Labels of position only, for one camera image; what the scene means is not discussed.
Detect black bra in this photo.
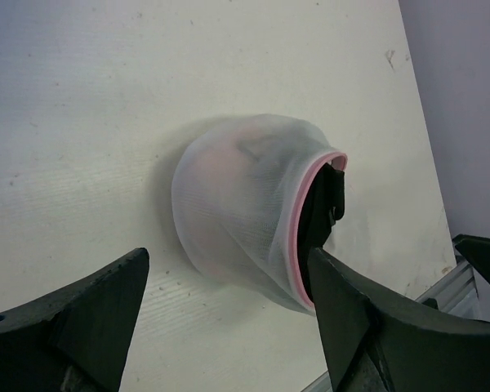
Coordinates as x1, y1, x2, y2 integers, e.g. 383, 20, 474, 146
297, 163, 345, 301

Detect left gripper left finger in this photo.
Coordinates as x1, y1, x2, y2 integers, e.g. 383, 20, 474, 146
0, 248, 149, 391

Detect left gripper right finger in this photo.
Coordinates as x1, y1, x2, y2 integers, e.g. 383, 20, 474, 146
308, 247, 490, 392

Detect aluminium rail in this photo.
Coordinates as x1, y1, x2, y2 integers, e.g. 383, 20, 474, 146
301, 248, 481, 392

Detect white mesh laundry bag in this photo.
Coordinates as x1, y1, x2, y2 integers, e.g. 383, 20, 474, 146
171, 114, 348, 314

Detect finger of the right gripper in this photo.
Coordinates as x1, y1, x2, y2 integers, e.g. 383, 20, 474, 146
453, 234, 490, 285

